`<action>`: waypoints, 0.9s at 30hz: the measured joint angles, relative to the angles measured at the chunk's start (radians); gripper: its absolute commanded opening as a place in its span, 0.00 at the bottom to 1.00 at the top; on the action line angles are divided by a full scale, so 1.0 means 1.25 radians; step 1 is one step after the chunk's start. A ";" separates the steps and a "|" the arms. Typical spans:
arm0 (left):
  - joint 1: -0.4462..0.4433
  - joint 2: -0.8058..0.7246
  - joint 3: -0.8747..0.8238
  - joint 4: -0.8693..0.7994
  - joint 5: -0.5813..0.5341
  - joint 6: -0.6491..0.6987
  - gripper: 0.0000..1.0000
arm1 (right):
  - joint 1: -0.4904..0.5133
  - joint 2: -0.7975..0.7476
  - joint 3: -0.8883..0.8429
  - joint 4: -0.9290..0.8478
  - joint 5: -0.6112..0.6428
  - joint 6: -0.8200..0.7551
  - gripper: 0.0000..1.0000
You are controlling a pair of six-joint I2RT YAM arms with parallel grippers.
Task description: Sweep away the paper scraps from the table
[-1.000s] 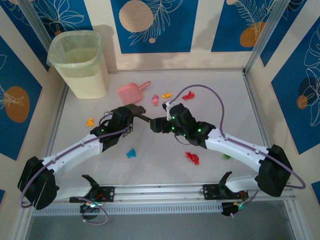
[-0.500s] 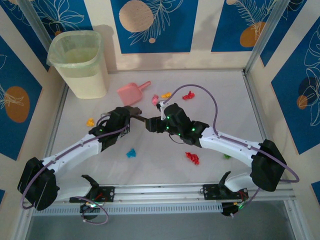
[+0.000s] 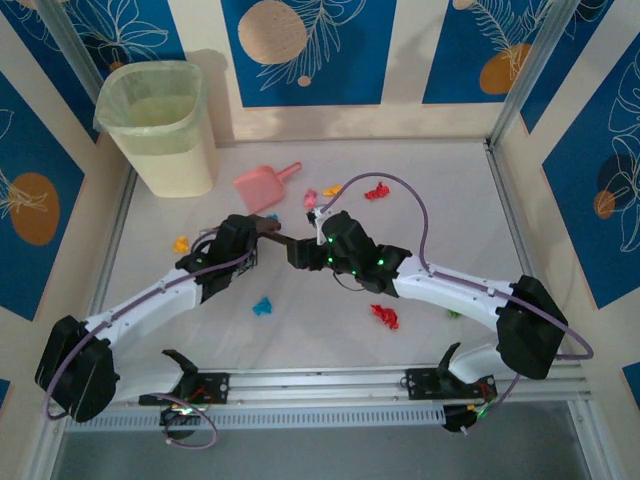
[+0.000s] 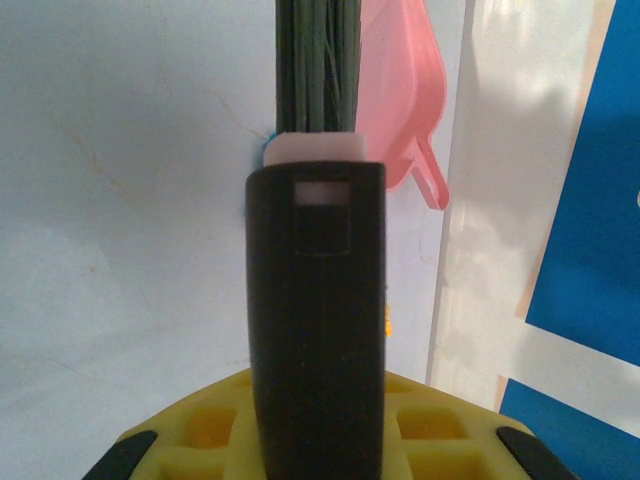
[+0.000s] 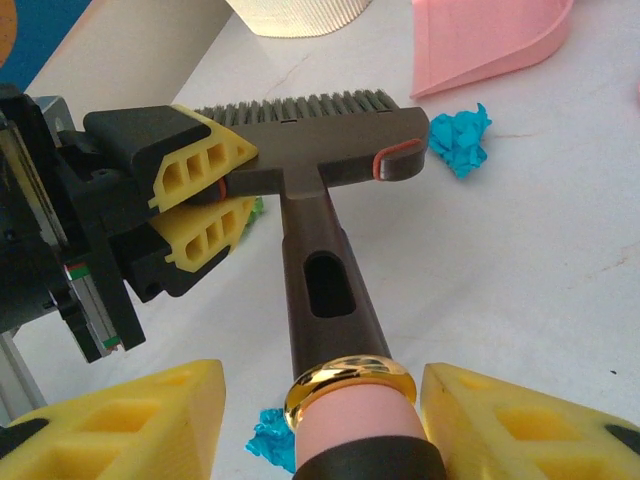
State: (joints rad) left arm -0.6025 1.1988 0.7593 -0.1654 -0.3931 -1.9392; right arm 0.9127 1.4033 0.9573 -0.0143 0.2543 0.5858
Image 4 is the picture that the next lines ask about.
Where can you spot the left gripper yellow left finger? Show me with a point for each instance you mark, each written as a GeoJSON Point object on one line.
{"type": "Point", "coordinates": [200, 440]}

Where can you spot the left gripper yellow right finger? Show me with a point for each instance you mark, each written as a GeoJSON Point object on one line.
{"type": "Point", "coordinates": [440, 450]}

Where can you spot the orange paper scrap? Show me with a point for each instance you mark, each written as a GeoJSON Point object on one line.
{"type": "Point", "coordinates": [388, 322]}

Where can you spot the black hand brush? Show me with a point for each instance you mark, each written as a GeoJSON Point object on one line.
{"type": "Point", "coordinates": [315, 300]}

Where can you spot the blue paper scrap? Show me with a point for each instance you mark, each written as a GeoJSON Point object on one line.
{"type": "Point", "coordinates": [265, 147]}

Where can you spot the pink plastic dustpan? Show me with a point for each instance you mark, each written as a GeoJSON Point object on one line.
{"type": "Point", "coordinates": [395, 90]}

